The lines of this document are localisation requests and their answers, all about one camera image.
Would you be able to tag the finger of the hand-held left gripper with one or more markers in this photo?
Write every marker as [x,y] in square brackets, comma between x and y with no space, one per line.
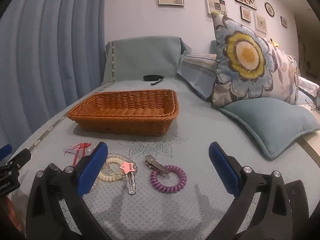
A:
[5,152]
[20,160]

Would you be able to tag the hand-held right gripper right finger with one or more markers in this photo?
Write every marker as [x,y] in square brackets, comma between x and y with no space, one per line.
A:
[223,171]

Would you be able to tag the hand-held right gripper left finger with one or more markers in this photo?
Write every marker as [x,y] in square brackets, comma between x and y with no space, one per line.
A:
[92,171]

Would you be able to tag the pink star hair clip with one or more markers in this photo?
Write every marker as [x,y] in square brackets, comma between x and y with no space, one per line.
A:
[131,187]

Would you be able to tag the brown wicker basket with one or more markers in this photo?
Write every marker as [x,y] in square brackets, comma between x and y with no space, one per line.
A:
[125,127]

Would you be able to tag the silver alligator hair clip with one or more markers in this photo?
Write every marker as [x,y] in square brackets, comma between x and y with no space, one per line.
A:
[155,163]

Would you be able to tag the teal cushion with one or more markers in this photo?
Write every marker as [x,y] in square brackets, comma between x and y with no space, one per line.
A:
[270,122]

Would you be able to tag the striped blue pillow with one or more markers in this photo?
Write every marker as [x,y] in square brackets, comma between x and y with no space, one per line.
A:
[197,72]

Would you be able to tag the leaf pattern pillow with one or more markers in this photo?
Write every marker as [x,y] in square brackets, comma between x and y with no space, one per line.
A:
[285,75]

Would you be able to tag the blue curtain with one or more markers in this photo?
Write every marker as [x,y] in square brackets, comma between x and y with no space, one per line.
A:
[50,42]

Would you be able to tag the silver sequin cushion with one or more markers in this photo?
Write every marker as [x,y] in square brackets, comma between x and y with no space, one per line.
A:
[308,86]

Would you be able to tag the large flower print pillow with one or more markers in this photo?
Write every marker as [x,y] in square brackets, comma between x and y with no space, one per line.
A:
[247,52]

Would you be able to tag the teal sofa backrest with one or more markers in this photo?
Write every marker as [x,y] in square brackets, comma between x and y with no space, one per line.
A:
[213,47]

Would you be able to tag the teal sofa armrest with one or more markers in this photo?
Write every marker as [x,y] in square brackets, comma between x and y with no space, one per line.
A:
[145,55]

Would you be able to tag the white butterfly picture frame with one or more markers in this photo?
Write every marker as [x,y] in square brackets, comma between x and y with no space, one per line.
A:
[260,22]

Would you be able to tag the small black picture frame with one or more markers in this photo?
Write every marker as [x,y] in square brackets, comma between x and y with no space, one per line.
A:
[245,13]

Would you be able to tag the tiny dark picture frame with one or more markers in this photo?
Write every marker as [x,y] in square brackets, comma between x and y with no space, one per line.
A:
[284,22]

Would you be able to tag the white patchwork picture frame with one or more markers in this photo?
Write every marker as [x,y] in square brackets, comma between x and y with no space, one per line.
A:
[216,6]

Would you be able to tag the round black picture frame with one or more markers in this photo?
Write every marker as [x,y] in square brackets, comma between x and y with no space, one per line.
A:
[269,9]

